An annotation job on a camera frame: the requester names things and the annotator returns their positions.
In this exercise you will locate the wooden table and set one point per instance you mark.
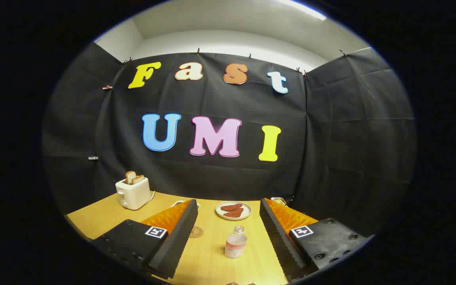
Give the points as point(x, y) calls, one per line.
point(208, 257)

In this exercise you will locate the white divided snack tray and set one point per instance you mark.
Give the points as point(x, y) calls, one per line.
point(177, 203)

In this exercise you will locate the toast slice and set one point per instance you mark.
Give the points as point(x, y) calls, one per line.
point(138, 179)
point(130, 177)

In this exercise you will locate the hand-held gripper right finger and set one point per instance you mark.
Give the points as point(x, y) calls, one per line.
point(277, 237)

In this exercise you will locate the brown meat piece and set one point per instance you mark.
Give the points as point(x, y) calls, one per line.
point(231, 207)
point(234, 213)

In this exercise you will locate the round cork coaster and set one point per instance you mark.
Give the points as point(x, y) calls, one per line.
point(197, 232)

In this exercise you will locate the white round plate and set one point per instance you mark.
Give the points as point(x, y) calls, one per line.
point(247, 211)

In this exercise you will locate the black backdrop cloth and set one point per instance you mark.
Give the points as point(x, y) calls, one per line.
point(220, 178)

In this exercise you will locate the cream toaster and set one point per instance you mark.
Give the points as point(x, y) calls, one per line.
point(133, 196)

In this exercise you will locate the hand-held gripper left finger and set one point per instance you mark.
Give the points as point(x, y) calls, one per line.
point(180, 237)

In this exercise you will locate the clear juice bottle pink label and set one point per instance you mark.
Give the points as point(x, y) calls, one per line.
point(236, 245)

